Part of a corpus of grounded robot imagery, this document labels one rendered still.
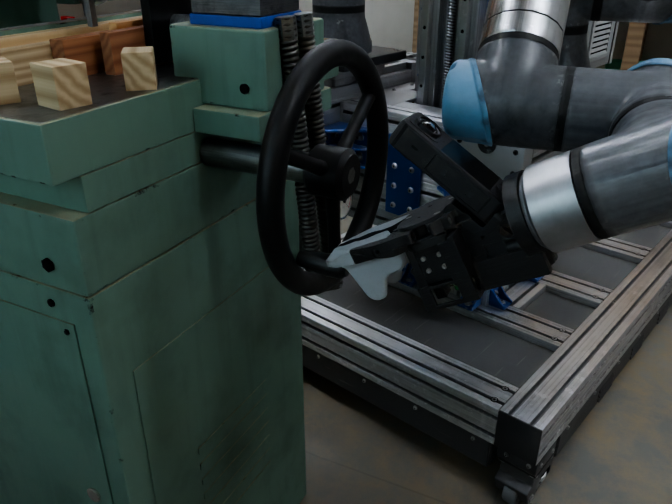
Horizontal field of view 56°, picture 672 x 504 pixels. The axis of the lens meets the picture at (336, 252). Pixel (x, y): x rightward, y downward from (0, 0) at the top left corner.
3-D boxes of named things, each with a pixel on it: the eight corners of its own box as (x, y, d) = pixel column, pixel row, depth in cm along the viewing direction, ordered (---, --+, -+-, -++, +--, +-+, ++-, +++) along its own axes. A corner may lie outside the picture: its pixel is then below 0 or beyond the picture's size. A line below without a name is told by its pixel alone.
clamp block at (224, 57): (266, 113, 73) (262, 31, 69) (173, 101, 78) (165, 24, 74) (326, 88, 84) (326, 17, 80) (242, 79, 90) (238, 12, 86)
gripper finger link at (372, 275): (335, 316, 62) (415, 295, 57) (308, 264, 61) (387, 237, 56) (348, 302, 65) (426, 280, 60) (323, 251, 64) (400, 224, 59)
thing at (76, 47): (69, 80, 75) (62, 40, 73) (56, 78, 76) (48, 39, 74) (182, 53, 91) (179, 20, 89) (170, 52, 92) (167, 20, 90)
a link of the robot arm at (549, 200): (562, 164, 46) (578, 137, 53) (504, 184, 49) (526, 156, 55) (599, 255, 48) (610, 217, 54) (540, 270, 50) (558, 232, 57)
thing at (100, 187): (88, 214, 64) (81, 176, 63) (-46, 181, 73) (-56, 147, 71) (290, 121, 96) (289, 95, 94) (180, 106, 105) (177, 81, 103)
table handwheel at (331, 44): (370, -20, 66) (413, 158, 89) (213, -25, 74) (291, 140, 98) (249, 203, 54) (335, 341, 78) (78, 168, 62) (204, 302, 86)
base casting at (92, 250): (85, 301, 66) (69, 221, 62) (-211, 205, 90) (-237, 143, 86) (299, 173, 102) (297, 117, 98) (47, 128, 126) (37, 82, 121)
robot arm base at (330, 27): (335, 43, 154) (335, -1, 149) (385, 50, 145) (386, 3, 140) (291, 51, 143) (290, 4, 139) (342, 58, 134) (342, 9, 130)
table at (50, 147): (127, 206, 56) (116, 139, 53) (-88, 156, 68) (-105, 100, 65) (391, 80, 104) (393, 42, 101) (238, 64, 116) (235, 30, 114)
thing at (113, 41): (115, 76, 77) (109, 32, 75) (105, 74, 78) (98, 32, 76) (212, 52, 92) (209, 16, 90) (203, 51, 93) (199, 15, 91)
